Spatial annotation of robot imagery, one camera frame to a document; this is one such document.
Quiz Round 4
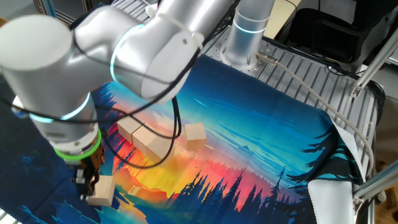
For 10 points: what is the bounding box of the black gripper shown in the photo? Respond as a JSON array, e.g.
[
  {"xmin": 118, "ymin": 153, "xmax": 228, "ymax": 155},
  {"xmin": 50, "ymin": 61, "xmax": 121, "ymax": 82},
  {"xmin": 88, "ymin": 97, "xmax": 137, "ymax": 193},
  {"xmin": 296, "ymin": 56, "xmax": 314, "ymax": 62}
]
[{"xmin": 71, "ymin": 144, "xmax": 106, "ymax": 200}]

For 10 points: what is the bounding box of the light wooden cube block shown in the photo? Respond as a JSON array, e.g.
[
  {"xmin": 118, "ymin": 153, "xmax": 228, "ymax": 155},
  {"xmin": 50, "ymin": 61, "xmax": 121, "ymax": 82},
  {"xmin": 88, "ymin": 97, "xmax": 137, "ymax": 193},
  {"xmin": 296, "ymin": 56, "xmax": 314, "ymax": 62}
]
[
  {"xmin": 183, "ymin": 123, "xmax": 208, "ymax": 151},
  {"xmin": 117, "ymin": 115, "xmax": 146, "ymax": 144},
  {"xmin": 131, "ymin": 123, "xmax": 161, "ymax": 156},
  {"xmin": 86, "ymin": 175, "xmax": 116, "ymax": 207},
  {"xmin": 146, "ymin": 134, "xmax": 177, "ymax": 168}
]

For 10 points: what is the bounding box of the forest sunset printed cloth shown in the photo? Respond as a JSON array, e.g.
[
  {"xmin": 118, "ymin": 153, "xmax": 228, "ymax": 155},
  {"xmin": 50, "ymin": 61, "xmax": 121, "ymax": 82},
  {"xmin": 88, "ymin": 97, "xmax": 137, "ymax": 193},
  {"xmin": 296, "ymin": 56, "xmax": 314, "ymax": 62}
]
[{"xmin": 0, "ymin": 54, "xmax": 367, "ymax": 224}]

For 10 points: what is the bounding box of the silver robot mounting plate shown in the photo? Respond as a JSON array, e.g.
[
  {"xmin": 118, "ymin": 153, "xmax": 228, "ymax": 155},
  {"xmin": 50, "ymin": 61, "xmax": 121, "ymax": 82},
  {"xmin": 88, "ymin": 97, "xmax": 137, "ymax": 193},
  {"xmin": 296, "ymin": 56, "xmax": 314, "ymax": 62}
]
[{"xmin": 203, "ymin": 26, "xmax": 282, "ymax": 78}]

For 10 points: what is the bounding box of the beige desk top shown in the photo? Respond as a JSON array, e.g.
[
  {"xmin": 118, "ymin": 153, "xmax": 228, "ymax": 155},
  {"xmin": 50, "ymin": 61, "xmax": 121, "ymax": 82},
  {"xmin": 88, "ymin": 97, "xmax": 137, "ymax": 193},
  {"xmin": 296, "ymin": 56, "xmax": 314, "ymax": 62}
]
[{"xmin": 264, "ymin": 0, "xmax": 303, "ymax": 40}]

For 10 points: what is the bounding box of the green mounting ring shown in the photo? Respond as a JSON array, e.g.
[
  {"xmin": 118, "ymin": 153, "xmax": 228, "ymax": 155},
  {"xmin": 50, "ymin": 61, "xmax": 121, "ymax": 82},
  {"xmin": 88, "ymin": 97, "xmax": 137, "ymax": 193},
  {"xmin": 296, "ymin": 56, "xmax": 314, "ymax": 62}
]
[{"xmin": 53, "ymin": 129, "xmax": 103, "ymax": 162}]

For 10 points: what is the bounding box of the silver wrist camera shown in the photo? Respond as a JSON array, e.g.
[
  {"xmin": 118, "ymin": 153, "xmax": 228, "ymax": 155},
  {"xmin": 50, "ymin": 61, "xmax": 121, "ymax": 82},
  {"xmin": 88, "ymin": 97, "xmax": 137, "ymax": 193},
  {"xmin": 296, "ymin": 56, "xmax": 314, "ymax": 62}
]
[{"xmin": 11, "ymin": 95, "xmax": 32, "ymax": 121}]

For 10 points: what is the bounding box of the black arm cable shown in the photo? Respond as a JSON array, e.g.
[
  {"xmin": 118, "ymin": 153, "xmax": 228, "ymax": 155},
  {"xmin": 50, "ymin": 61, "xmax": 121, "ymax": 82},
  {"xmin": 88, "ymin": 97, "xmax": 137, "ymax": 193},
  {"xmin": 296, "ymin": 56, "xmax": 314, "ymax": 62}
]
[{"xmin": 0, "ymin": 0, "xmax": 240, "ymax": 170}]

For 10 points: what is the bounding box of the aluminium frame post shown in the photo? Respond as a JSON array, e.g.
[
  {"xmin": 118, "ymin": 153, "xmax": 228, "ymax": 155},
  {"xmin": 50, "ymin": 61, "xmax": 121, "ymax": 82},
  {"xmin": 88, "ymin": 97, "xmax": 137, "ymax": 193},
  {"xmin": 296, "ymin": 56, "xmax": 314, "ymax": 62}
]
[
  {"xmin": 350, "ymin": 34, "xmax": 398, "ymax": 99},
  {"xmin": 43, "ymin": 0, "xmax": 62, "ymax": 19},
  {"xmin": 352, "ymin": 160, "xmax": 398, "ymax": 215}
]

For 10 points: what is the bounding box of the grey cable with metal plug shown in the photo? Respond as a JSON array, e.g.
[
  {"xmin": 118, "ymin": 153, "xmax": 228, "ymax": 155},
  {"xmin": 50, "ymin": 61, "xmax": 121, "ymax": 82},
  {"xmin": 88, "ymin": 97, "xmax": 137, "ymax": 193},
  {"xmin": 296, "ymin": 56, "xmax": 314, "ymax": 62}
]
[{"xmin": 256, "ymin": 51, "xmax": 376, "ymax": 180}]

